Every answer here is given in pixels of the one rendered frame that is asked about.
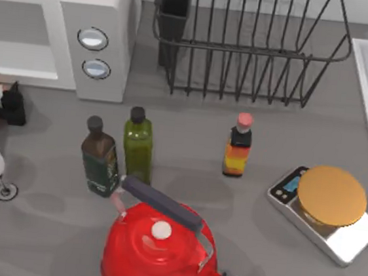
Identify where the pink-capped sauce bottle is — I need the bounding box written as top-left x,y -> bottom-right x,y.
221,110 -> 256,180

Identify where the green bottle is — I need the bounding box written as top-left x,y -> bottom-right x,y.
118,105 -> 159,186

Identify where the dark wire dish rack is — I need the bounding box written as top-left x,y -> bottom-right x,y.
145,0 -> 358,114

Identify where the black utensil cup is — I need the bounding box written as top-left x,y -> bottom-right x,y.
148,0 -> 193,69

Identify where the pale microwave oven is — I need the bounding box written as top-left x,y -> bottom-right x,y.
0,0 -> 140,106

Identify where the large round microwave knob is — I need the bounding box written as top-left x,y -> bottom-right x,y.
76,25 -> 111,52

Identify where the red kettle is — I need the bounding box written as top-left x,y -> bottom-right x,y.
99,173 -> 255,276

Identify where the silver kitchen scale, gold plate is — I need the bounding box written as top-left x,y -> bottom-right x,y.
259,159 -> 368,271

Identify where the small round microwave knob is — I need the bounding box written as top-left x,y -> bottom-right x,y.
81,57 -> 113,81

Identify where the dark olive oil bottle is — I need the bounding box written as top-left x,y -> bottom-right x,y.
75,113 -> 128,201

